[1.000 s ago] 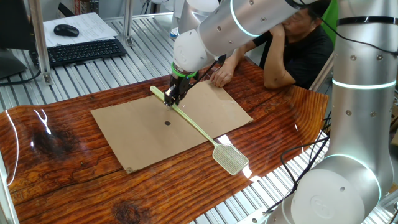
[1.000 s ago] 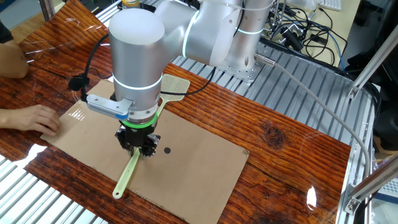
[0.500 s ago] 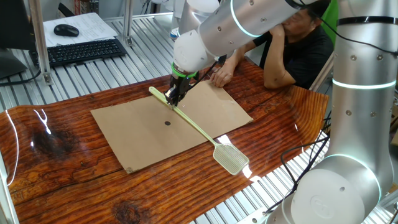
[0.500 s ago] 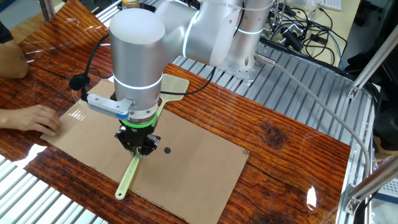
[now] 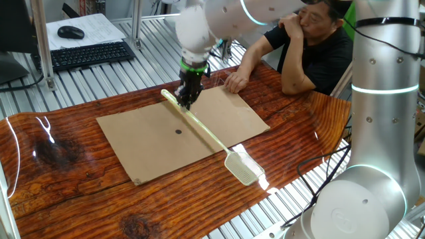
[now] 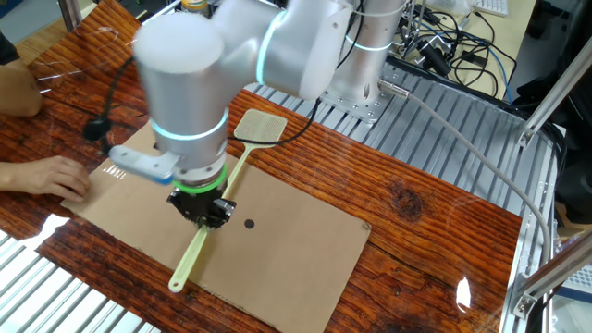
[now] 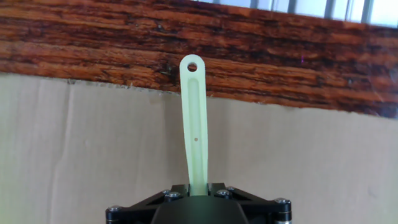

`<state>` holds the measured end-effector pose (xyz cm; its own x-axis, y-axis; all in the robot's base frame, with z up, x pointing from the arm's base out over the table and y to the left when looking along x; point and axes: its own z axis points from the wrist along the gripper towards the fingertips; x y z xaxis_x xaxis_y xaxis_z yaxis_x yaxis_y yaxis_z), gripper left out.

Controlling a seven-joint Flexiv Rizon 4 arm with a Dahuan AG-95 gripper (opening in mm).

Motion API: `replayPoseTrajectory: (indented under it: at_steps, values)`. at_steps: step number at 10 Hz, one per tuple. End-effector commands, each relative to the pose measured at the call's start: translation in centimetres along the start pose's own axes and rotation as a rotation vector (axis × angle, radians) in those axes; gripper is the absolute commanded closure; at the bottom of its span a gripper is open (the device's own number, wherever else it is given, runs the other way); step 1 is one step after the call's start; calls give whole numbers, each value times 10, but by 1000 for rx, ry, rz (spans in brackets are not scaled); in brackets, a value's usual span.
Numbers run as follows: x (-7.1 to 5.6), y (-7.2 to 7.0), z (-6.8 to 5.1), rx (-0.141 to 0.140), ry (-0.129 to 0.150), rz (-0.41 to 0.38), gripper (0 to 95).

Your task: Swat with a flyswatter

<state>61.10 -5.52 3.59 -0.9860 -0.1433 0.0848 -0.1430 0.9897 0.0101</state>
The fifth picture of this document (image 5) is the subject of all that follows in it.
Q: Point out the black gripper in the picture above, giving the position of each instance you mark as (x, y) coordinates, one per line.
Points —
(192, 82)

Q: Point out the brown cardboard sheet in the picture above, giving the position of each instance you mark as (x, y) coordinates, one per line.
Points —
(149, 149)

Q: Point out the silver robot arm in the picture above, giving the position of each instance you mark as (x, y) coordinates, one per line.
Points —
(382, 116)

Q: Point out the person's left forearm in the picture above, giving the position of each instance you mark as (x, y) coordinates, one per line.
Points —
(293, 66)

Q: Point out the person's right hand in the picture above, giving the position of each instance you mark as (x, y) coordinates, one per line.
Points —
(236, 83)

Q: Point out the person's left hand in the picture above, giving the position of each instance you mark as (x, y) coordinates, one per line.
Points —
(292, 26)

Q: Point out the black keyboard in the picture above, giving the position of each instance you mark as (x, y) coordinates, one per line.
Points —
(86, 53)

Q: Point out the white paper sheets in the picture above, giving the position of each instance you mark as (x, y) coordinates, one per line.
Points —
(99, 30)

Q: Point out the black computer mouse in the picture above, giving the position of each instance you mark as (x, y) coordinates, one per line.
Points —
(70, 32)

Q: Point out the person in black shirt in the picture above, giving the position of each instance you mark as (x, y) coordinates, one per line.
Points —
(325, 56)

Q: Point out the glossy wood grain board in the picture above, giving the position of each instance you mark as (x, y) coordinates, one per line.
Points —
(66, 182)

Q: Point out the green backrest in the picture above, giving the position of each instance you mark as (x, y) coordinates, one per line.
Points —
(349, 20)

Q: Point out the black monitor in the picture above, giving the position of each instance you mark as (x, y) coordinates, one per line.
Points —
(13, 26)

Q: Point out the aluminium frame rail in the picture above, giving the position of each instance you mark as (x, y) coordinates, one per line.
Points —
(156, 16)

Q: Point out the aluminium frame post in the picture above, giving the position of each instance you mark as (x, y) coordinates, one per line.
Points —
(136, 23)
(41, 40)
(6, 212)

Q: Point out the aluminium frame strut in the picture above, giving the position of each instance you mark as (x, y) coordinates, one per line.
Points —
(342, 79)

